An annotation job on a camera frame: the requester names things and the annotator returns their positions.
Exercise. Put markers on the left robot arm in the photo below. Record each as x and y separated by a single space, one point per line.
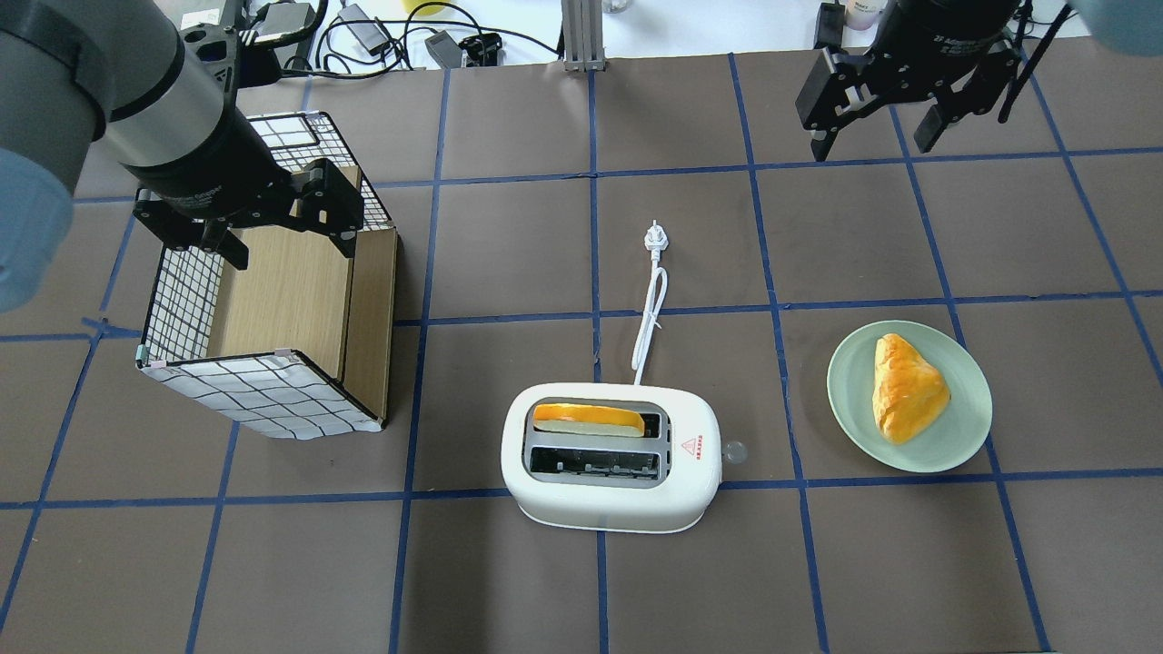
162 97

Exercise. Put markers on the black power adapter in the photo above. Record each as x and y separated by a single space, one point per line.
830 25

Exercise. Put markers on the wire basket with wooden shelf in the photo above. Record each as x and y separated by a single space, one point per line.
297 345

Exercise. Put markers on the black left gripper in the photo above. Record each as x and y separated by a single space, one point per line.
221 156

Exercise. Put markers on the aluminium frame post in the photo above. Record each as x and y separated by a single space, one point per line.
584 49

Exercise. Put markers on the pale green round plate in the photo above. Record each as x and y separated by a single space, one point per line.
953 438

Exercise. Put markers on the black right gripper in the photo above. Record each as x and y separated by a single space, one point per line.
945 34

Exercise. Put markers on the white two-slot toaster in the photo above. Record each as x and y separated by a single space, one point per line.
659 484

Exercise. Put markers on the golden triangular pastry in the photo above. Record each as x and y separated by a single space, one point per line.
909 394

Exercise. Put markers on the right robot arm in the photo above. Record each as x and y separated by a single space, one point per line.
1132 27

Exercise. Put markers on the toast slice in toaster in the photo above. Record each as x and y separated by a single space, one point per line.
588 419

